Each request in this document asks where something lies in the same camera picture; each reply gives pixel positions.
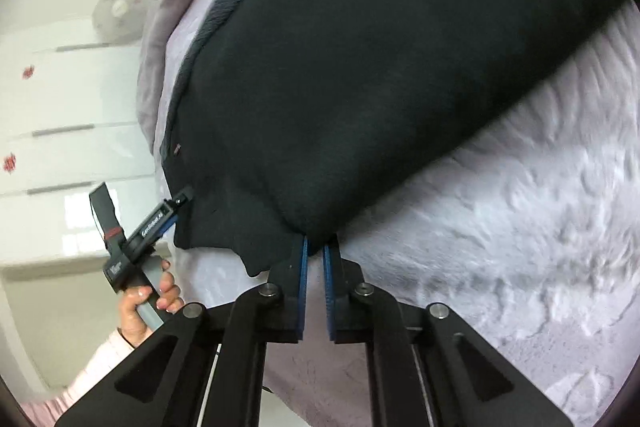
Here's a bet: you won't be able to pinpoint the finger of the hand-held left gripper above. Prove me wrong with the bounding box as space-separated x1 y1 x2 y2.
169 186 195 228

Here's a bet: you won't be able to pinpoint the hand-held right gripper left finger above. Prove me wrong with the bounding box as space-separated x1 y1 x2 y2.
54 234 310 427

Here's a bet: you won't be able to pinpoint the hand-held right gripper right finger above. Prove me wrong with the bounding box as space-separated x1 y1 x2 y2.
322 241 576 427

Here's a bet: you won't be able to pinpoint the black pants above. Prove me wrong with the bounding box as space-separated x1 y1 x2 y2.
160 0 623 278

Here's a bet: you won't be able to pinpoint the person's left forearm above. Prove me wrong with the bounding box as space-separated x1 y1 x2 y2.
20 328 137 425

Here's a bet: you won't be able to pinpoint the person's left hand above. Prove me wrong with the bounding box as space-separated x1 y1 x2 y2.
117 259 182 348

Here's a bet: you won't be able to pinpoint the white wardrobe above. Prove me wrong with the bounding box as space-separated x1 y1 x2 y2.
0 0 173 280

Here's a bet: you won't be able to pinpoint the lavender embossed fleece blanket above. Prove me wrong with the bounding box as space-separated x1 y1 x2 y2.
135 0 640 427

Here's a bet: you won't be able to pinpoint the white fan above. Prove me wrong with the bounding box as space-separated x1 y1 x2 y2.
92 0 151 45

